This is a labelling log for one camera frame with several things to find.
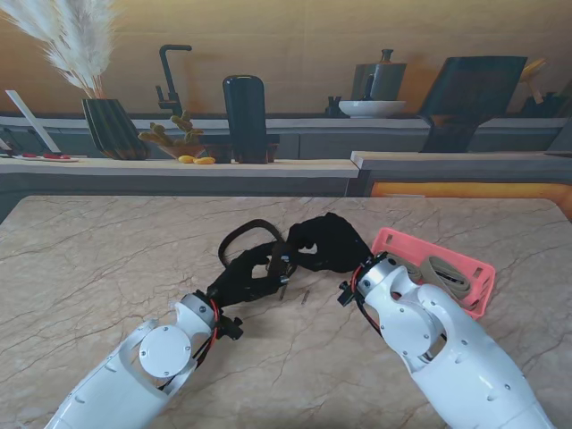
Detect pink plastic storage basket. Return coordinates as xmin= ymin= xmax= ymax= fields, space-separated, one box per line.
xmin=370 ymin=227 xmax=496 ymax=319

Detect white pampas grass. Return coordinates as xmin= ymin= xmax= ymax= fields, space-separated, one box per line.
xmin=0 ymin=0 xmax=116 ymax=100

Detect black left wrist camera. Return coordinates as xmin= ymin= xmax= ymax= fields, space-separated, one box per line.
xmin=221 ymin=315 xmax=245 ymax=341

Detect dark utensil holder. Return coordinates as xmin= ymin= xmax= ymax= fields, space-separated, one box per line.
xmin=520 ymin=91 xmax=565 ymax=119

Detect right arm red black cables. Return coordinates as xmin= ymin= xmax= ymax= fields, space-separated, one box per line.
xmin=350 ymin=267 xmax=385 ymax=341

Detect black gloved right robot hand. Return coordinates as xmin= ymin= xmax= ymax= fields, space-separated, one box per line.
xmin=285 ymin=212 xmax=375 ymax=274

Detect arm red black cables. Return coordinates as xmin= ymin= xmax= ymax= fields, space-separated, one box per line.
xmin=350 ymin=267 xmax=385 ymax=341
xmin=156 ymin=299 xmax=223 ymax=394

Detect white speckled bowl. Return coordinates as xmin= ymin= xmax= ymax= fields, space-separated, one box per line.
xmin=337 ymin=99 xmax=408 ymax=119

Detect black kitchen faucet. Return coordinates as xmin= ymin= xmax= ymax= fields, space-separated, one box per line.
xmin=155 ymin=44 xmax=193 ymax=118

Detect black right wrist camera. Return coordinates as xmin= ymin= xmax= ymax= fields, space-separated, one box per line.
xmin=338 ymin=281 xmax=357 ymax=308

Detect plate with red chillies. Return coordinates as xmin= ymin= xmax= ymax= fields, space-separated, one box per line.
xmin=12 ymin=152 xmax=80 ymax=163

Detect dark ribbed vase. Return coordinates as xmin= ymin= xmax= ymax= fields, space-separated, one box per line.
xmin=80 ymin=97 xmax=152 ymax=161

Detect left arm red black cables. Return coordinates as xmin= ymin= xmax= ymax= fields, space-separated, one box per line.
xmin=156 ymin=299 xmax=223 ymax=394

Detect beige woven belt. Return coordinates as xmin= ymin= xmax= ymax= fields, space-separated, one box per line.
xmin=419 ymin=257 xmax=471 ymax=306
xmin=387 ymin=253 xmax=422 ymax=282

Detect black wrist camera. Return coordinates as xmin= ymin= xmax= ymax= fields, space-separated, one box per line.
xmin=221 ymin=315 xmax=245 ymax=341
xmin=338 ymin=281 xmax=357 ymax=308

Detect tall black appliance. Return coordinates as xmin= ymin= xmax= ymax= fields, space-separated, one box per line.
xmin=206 ymin=74 xmax=282 ymax=165

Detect white slanted board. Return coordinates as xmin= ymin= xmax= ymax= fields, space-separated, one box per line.
xmin=4 ymin=88 xmax=60 ymax=154

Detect yellow wooden utensil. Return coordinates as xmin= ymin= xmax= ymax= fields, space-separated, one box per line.
xmin=519 ymin=58 xmax=549 ymax=105

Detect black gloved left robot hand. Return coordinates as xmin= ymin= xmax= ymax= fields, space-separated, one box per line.
xmin=206 ymin=243 xmax=292 ymax=310

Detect dark woven belt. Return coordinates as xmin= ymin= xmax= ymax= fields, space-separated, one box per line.
xmin=217 ymin=219 xmax=299 ymax=282

